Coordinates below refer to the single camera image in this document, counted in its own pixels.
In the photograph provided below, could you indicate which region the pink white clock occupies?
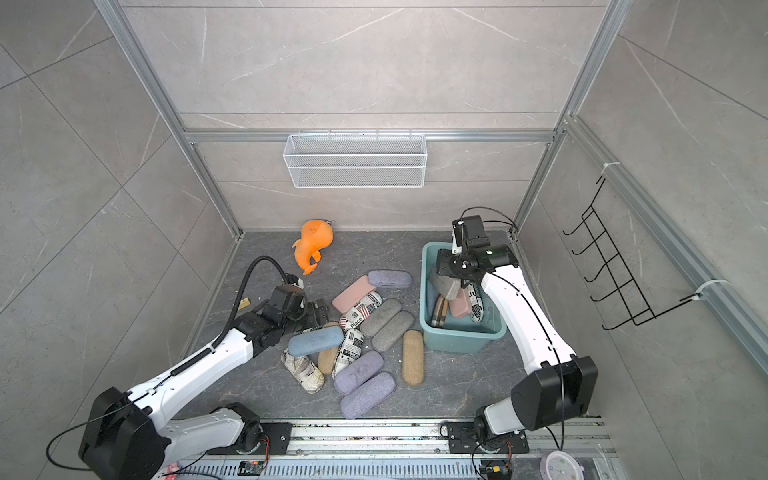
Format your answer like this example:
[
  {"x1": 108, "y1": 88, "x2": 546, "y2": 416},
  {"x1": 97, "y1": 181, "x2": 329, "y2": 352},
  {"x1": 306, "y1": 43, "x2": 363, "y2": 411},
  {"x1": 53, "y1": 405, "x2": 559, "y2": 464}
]
[{"x1": 539, "y1": 450, "x2": 585, "y2": 480}]

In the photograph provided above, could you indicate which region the grey fabric glasses case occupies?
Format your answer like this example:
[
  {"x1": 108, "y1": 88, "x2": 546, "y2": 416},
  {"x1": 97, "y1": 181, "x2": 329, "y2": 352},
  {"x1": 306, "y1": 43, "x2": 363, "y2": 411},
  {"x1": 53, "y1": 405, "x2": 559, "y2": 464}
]
[{"x1": 359, "y1": 298, "x2": 402, "y2": 337}]

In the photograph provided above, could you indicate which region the blue fabric case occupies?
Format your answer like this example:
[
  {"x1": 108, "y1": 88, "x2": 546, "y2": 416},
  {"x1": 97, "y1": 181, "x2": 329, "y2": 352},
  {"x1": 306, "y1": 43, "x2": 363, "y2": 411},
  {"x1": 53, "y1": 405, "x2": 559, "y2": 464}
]
[{"x1": 288, "y1": 326, "x2": 344, "y2": 357}]

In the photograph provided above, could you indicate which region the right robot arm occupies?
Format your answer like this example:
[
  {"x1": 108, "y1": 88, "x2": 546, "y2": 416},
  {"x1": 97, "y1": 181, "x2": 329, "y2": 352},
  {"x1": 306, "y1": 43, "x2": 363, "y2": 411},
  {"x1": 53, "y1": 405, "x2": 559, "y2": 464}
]
[{"x1": 436, "y1": 247, "x2": 598, "y2": 449}]

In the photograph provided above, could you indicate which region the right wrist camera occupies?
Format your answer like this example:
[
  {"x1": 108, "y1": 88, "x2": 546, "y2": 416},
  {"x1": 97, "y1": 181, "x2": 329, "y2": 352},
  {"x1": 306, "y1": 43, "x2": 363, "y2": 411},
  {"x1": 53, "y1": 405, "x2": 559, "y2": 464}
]
[{"x1": 452, "y1": 215, "x2": 491, "y2": 255}]

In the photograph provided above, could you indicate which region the purple fabric case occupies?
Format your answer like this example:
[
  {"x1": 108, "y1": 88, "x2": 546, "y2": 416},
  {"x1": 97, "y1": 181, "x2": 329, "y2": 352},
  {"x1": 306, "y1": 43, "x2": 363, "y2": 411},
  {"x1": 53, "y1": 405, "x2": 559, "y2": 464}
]
[
  {"x1": 340, "y1": 372, "x2": 396, "y2": 420},
  {"x1": 367, "y1": 270, "x2": 413, "y2": 289},
  {"x1": 334, "y1": 351, "x2": 384, "y2": 396}
]

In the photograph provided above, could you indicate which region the pink hard glasses case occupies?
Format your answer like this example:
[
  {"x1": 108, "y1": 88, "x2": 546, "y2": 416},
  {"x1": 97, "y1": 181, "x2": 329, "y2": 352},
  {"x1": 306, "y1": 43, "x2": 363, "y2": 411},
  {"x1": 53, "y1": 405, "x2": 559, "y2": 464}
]
[{"x1": 449, "y1": 289, "x2": 472, "y2": 319}]

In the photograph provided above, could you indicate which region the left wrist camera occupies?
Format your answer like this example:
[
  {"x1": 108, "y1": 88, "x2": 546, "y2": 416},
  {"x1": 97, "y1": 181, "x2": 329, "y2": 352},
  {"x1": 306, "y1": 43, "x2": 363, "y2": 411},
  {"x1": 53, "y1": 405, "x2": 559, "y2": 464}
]
[{"x1": 284, "y1": 273, "x2": 304, "y2": 289}]

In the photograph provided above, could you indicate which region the purple fabric case middle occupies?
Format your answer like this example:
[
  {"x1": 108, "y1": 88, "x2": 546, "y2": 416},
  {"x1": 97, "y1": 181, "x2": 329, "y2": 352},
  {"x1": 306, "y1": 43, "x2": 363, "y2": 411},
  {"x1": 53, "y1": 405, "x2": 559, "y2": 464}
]
[{"x1": 334, "y1": 351, "x2": 384, "y2": 396}]

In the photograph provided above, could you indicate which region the purple fabric case top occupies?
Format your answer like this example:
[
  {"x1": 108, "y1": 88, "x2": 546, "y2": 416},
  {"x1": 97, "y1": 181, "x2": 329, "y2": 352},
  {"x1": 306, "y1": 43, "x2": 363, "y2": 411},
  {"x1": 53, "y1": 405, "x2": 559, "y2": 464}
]
[{"x1": 367, "y1": 270, "x2": 413, "y2": 289}]

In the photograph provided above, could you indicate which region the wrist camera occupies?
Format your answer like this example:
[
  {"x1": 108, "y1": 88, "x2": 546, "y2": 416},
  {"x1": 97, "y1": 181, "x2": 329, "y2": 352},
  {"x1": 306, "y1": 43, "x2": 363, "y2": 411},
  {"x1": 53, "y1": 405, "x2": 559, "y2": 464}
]
[
  {"x1": 284, "y1": 273, "x2": 304, "y2": 289},
  {"x1": 452, "y1": 215, "x2": 491, "y2": 255}
]

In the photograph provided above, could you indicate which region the pink flat case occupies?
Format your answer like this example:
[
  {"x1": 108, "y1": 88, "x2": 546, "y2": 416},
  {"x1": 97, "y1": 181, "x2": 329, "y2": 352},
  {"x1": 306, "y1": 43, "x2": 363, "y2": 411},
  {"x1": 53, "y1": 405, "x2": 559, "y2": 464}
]
[{"x1": 332, "y1": 275, "x2": 376, "y2": 314}]

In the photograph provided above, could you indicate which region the grey marble glasses case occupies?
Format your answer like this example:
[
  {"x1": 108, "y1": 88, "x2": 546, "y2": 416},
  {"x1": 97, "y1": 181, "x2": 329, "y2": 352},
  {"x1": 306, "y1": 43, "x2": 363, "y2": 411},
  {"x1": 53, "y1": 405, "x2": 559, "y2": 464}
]
[{"x1": 429, "y1": 270, "x2": 462, "y2": 301}]

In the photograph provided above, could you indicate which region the plaid brown glasses case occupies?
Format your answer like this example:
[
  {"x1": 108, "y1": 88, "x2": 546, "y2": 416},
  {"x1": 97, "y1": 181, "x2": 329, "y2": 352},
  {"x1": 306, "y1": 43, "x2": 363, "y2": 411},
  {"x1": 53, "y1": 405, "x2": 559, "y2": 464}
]
[{"x1": 429, "y1": 295, "x2": 450, "y2": 328}]

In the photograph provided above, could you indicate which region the tan fabric case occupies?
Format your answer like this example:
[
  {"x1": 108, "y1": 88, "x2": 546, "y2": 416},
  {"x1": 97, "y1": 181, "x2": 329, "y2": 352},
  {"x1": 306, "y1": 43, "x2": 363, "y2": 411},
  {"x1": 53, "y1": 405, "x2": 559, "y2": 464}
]
[
  {"x1": 402, "y1": 330, "x2": 425, "y2": 385},
  {"x1": 317, "y1": 323, "x2": 344, "y2": 375}
]

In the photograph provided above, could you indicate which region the newspaper case under pink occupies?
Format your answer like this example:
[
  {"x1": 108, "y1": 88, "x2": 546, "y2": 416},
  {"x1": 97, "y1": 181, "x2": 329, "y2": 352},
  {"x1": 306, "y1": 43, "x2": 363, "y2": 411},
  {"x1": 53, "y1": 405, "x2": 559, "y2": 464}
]
[{"x1": 339, "y1": 291, "x2": 383, "y2": 332}]

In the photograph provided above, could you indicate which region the orange plush whale toy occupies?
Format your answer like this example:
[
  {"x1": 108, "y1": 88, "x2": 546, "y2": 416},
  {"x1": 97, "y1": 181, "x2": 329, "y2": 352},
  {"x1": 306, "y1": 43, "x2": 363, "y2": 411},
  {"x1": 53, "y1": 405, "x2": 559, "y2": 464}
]
[{"x1": 292, "y1": 220, "x2": 333, "y2": 276}]

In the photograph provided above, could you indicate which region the newspaper print case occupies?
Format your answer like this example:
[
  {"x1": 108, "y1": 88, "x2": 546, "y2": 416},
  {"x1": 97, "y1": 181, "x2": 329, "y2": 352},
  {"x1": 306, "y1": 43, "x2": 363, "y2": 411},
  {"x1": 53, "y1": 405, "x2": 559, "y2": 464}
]
[
  {"x1": 281, "y1": 350, "x2": 325, "y2": 394},
  {"x1": 332, "y1": 329, "x2": 365, "y2": 378},
  {"x1": 466, "y1": 283, "x2": 484, "y2": 323}
]

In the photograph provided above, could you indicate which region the white wire mesh basket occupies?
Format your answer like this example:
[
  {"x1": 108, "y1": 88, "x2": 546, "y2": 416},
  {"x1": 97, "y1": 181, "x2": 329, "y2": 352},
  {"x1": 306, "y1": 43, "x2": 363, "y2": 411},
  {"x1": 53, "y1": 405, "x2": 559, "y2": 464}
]
[{"x1": 283, "y1": 133, "x2": 428, "y2": 189}]

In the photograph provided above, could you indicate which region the teal plastic storage box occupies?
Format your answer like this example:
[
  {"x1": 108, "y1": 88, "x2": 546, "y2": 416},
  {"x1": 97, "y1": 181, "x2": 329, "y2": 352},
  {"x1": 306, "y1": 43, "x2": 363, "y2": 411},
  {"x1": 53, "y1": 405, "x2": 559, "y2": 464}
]
[{"x1": 418, "y1": 242, "x2": 507, "y2": 354}]

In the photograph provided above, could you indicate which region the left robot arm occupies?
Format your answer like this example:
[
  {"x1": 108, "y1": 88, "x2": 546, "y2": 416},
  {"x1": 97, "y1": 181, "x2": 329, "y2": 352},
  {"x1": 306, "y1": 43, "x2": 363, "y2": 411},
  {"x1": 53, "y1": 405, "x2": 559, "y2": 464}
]
[{"x1": 75, "y1": 255, "x2": 329, "y2": 479}]

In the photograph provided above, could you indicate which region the black wire hook rack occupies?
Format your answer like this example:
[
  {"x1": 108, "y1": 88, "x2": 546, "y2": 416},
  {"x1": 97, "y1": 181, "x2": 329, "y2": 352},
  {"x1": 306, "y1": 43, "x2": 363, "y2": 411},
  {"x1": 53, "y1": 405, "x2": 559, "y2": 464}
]
[{"x1": 562, "y1": 176, "x2": 703, "y2": 332}]

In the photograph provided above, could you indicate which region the metal base rail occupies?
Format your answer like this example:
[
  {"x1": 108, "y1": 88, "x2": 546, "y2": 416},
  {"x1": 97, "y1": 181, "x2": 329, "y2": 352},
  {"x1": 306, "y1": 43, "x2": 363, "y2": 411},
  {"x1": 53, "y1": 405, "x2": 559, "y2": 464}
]
[{"x1": 155, "y1": 418, "x2": 626, "y2": 479}]

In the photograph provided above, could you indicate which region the purple fabric case bottom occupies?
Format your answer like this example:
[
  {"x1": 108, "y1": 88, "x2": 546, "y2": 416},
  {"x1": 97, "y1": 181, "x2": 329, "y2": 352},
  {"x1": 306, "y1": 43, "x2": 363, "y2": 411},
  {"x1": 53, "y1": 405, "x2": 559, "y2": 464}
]
[{"x1": 340, "y1": 372, "x2": 396, "y2": 420}]

